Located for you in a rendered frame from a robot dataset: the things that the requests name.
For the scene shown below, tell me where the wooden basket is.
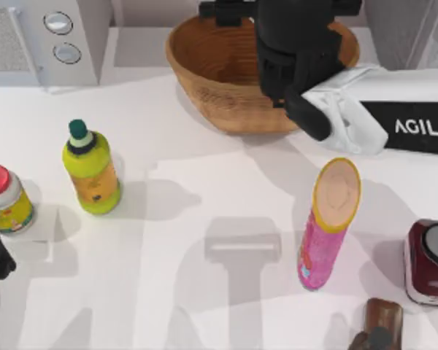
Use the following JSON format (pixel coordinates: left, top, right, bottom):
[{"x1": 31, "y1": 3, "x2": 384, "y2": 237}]
[{"x1": 165, "y1": 15, "x2": 361, "y2": 135}]

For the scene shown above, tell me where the pale microwave oven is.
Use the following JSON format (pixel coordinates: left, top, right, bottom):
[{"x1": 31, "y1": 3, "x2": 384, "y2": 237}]
[{"x1": 0, "y1": 0, "x2": 111, "y2": 93}]

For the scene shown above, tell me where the round microwave knob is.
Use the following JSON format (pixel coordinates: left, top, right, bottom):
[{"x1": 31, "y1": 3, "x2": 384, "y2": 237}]
[
  {"x1": 52, "y1": 42, "x2": 83, "y2": 66},
  {"x1": 42, "y1": 10, "x2": 74, "y2": 36}
]

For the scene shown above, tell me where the grey cabinet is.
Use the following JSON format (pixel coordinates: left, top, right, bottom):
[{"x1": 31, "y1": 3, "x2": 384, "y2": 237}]
[{"x1": 364, "y1": 0, "x2": 438, "y2": 71}]

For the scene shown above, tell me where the green bottle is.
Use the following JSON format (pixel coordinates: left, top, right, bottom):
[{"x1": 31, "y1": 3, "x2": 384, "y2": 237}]
[{"x1": 61, "y1": 119, "x2": 123, "y2": 216}]

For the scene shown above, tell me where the pink can with yellow rim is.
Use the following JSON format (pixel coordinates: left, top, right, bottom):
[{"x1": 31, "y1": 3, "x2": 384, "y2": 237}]
[{"x1": 296, "y1": 157, "x2": 363, "y2": 293}]

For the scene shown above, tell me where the red lidded white jar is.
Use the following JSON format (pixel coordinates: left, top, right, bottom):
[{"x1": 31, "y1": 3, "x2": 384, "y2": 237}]
[{"x1": 0, "y1": 164, "x2": 35, "y2": 236}]

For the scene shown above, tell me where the dark red can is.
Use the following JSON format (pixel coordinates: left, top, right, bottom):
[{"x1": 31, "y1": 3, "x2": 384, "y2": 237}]
[{"x1": 402, "y1": 218, "x2": 438, "y2": 308}]

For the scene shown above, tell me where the brown bottle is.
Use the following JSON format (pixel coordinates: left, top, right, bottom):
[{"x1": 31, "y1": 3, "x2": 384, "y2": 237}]
[{"x1": 349, "y1": 297, "x2": 404, "y2": 350}]

